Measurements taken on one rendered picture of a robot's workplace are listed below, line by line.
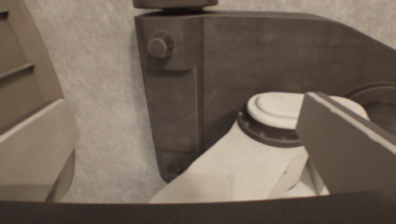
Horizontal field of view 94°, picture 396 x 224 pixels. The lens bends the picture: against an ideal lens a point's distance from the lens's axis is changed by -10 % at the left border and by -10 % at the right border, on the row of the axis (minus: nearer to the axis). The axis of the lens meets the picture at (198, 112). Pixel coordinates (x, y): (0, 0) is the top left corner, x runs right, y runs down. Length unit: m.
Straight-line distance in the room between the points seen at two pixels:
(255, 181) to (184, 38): 0.29
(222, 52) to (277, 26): 0.12
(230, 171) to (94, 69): 0.65
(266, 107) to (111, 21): 0.55
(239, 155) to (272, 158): 0.05
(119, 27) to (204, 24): 0.34
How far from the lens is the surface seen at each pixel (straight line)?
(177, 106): 0.50
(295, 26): 0.46
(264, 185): 0.29
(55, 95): 0.97
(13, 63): 0.95
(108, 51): 0.76
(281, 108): 0.36
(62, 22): 0.84
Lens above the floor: 0.61
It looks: 57 degrees down
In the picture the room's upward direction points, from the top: 161 degrees counter-clockwise
